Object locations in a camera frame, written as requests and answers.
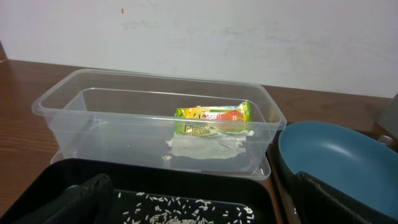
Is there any yellow green snack wrapper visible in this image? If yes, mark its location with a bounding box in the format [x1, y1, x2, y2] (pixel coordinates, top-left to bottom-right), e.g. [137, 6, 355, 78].
[175, 101, 253, 138]

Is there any black waste tray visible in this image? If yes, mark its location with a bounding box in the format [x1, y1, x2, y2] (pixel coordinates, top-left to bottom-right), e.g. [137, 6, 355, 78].
[1, 159, 276, 223]

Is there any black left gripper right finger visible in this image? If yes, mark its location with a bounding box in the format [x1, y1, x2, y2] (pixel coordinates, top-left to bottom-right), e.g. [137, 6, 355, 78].
[292, 172, 397, 224]

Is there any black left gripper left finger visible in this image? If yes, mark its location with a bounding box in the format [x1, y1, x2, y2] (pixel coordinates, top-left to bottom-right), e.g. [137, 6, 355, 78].
[12, 174, 114, 224]

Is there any white napkin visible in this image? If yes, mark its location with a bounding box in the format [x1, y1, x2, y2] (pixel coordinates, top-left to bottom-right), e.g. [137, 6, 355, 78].
[166, 131, 254, 159]

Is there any pile of rice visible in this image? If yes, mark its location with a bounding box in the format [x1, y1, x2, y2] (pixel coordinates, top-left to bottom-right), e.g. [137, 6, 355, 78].
[108, 191, 256, 224]

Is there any grey dishwasher rack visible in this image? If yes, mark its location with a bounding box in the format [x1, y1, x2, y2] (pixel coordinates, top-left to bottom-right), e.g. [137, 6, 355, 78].
[376, 95, 398, 152]

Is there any clear plastic bin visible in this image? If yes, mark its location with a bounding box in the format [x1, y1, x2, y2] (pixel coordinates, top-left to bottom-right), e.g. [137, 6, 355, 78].
[32, 69, 287, 180]

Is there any dark blue plate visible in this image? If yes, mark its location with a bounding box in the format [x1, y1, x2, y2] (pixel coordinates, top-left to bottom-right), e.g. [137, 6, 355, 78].
[278, 121, 398, 220]

